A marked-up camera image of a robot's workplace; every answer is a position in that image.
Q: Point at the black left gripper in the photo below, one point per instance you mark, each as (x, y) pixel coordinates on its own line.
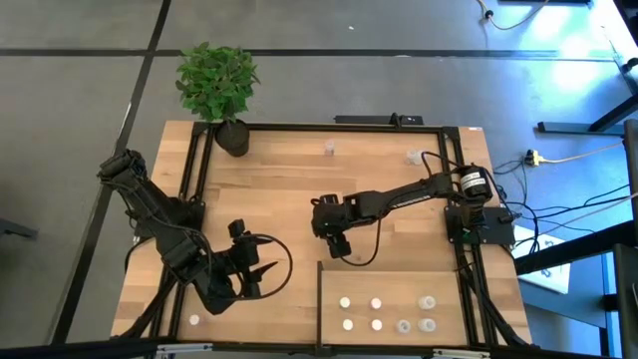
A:
(249, 266)

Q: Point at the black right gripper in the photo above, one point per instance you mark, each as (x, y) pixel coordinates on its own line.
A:
(331, 222)

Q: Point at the green medicine bottle white cap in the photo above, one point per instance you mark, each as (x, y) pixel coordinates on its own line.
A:
(347, 324)

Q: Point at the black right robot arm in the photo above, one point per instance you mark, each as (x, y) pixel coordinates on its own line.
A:
(399, 197)

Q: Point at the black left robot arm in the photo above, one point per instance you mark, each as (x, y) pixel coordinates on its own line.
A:
(154, 214)

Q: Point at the black bar device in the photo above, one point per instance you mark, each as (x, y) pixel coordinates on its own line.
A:
(369, 119)

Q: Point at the black plant pot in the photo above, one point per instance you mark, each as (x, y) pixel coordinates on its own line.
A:
(232, 142)

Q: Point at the green artificial plant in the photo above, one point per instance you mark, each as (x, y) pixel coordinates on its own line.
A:
(217, 82)

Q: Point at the yellow power plug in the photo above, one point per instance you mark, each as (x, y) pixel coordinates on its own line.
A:
(534, 158)

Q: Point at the white paper with blue print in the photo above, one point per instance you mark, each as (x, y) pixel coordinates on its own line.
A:
(553, 271)

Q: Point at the dark chair base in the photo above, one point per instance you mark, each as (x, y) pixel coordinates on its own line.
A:
(15, 229)

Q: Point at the black desk beam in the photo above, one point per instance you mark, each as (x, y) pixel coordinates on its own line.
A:
(588, 244)

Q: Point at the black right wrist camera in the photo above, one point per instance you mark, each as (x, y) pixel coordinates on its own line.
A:
(329, 199)

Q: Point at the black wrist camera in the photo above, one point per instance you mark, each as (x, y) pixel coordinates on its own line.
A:
(236, 228)
(329, 199)

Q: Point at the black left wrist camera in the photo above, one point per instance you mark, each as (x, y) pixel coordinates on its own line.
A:
(236, 228)

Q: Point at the black aluminium table frame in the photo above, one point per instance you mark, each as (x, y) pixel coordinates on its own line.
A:
(299, 127)

